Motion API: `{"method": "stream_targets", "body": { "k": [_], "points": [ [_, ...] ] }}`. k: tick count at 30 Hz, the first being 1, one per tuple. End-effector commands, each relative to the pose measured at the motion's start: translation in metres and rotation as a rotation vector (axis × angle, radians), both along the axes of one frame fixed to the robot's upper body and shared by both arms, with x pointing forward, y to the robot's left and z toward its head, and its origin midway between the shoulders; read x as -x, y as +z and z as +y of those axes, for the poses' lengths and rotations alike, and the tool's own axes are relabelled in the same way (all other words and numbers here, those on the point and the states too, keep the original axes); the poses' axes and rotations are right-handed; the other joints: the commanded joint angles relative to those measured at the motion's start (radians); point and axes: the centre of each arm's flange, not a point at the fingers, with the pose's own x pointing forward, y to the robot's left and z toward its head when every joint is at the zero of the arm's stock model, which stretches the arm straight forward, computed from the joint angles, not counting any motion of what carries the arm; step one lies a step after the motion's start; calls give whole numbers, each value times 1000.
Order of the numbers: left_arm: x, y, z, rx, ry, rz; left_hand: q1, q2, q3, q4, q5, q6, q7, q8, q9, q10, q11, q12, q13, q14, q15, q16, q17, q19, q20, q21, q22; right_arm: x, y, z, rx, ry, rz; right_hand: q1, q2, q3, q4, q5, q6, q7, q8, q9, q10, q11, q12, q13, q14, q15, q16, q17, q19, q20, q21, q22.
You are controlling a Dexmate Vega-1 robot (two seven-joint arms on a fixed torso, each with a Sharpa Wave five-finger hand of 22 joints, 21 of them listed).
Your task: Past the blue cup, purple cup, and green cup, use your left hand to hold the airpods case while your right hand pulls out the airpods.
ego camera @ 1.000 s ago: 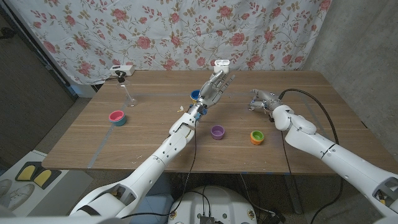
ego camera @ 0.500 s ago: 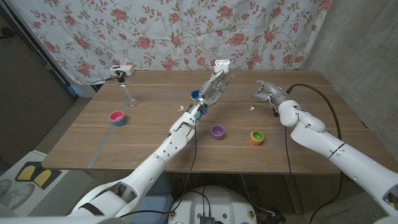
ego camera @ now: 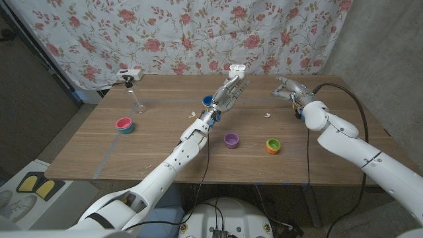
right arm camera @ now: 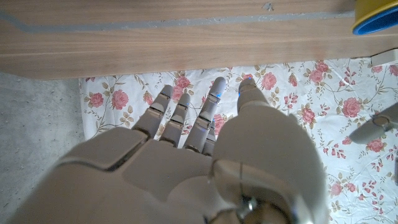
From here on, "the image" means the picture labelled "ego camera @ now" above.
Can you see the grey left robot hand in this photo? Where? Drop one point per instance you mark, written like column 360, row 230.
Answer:
column 224, row 97

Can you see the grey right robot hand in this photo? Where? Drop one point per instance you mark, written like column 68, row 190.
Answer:
column 299, row 92

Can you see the white airpods case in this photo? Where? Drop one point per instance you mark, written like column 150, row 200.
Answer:
column 237, row 71

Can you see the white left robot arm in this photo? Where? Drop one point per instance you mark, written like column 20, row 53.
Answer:
column 165, row 175

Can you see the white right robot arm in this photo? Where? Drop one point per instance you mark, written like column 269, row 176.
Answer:
column 363, row 148

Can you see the blue plastic cup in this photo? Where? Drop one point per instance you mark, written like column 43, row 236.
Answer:
column 207, row 100

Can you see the yellow plastic cup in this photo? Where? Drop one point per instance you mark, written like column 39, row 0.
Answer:
column 207, row 108

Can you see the purple plastic cup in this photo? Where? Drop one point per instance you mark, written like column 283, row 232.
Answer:
column 231, row 141

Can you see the green plastic cup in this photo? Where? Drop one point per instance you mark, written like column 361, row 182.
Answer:
column 273, row 143

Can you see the orange plastic cup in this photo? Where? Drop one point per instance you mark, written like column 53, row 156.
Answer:
column 273, row 151

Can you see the teal plastic cup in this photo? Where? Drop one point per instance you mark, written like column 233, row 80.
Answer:
column 128, row 130

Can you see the pink plastic cup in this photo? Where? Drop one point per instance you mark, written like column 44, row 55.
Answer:
column 123, row 122

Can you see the floral print backdrop cloth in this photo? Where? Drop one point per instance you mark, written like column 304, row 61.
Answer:
column 198, row 33

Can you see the white power strip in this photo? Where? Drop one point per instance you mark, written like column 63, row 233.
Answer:
column 132, row 74

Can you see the black plug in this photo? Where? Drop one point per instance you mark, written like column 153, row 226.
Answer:
column 128, row 81

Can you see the grey table leg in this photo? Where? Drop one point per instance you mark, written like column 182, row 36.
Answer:
column 310, row 205

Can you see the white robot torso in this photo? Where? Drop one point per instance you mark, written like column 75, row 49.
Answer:
column 238, row 215

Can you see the black power adapter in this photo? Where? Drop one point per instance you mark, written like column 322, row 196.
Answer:
column 292, row 231

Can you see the white floor mat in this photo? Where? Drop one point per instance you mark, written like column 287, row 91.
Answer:
column 72, row 201

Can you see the black slipper yellow insole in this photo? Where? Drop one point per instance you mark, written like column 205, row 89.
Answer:
column 46, row 189
column 28, row 183

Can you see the white sneaker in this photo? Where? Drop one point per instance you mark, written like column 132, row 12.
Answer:
column 5, row 198
column 21, row 208

